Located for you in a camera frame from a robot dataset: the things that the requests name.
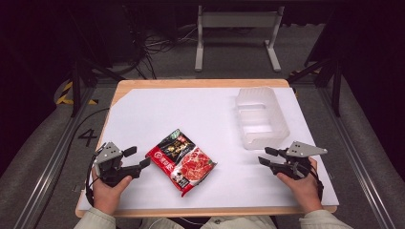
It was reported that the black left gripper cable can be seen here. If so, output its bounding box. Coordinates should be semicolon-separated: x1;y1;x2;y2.
84;152;97;207

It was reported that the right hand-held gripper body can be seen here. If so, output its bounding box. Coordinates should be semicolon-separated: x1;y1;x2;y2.
271;140;329;181

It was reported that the red and black food packet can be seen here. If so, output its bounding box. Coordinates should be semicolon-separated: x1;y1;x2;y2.
145;128;219;198

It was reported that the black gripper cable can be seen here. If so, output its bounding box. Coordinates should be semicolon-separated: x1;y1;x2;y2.
84;152;97;207
309;168;326;202

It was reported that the white metal stand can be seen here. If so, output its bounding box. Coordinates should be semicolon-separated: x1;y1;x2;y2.
194;5;286;73

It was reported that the bundle of black floor cables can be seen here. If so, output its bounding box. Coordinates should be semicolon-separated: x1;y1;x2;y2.
125;6;200;80

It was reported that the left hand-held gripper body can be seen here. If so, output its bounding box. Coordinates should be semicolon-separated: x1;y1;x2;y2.
94;141;143;188

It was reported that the aluminium floor rail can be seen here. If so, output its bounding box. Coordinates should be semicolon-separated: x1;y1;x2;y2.
12;86;96;229
318;86;397;229

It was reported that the clear plastic storage box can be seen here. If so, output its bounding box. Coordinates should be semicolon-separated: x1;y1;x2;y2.
234;86;291;151

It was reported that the black metal stand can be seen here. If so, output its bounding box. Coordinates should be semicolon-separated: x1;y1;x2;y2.
70;58;126;118
287;56;344;118

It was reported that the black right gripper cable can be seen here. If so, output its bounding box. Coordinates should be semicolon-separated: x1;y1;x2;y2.
309;168;326;202

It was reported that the person's left hand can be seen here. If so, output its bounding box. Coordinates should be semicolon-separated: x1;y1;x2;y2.
91;168;134;217

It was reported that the person's right hand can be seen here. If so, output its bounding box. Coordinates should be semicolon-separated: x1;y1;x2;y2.
275;156;325;215

